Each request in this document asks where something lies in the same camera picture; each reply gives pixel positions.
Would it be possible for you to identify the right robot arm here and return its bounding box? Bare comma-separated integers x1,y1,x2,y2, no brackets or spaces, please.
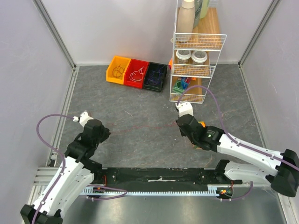
176,114,299,197

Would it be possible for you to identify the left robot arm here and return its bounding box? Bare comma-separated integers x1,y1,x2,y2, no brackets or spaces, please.
21,119,110,224

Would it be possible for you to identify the orange green sponge pack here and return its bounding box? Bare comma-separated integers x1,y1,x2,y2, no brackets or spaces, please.
193,121,206,149

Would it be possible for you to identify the blue red packet on shelf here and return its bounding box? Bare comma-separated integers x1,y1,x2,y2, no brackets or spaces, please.
181,77,197,84

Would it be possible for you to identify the yellow storage bin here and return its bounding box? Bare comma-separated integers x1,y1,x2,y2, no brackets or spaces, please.
106,56,131,85

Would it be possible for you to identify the black storage bin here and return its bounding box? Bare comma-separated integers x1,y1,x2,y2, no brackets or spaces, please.
143,62,168,92

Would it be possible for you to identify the red storage bin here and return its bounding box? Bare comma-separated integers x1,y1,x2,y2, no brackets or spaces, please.
124,59,149,89

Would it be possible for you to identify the left paper cup with lid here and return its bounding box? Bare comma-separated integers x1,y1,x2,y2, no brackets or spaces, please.
176,49,192,64

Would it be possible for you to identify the beige bottle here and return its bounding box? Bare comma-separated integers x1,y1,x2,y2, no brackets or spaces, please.
176,0,195,43

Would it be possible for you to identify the light green bottle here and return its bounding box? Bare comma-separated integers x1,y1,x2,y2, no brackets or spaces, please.
199,0,210,19

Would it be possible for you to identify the grey-green bottle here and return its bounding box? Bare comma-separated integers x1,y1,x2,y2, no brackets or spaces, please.
193,0,203,28

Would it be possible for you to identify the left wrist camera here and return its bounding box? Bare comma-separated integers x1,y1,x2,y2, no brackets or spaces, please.
72,111,93,127

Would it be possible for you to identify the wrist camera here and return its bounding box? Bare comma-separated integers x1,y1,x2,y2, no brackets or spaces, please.
175,101,193,118
72,111,93,127

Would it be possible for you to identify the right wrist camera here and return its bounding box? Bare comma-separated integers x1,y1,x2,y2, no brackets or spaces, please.
175,101,193,118

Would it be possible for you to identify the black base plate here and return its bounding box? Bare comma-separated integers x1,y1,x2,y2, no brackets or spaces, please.
91,168,242,192

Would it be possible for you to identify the slotted cable duct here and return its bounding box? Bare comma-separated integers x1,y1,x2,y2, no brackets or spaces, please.
80,186,233,197

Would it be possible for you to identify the white wire shelf rack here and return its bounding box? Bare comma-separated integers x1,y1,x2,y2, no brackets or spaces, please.
169,0,227,104

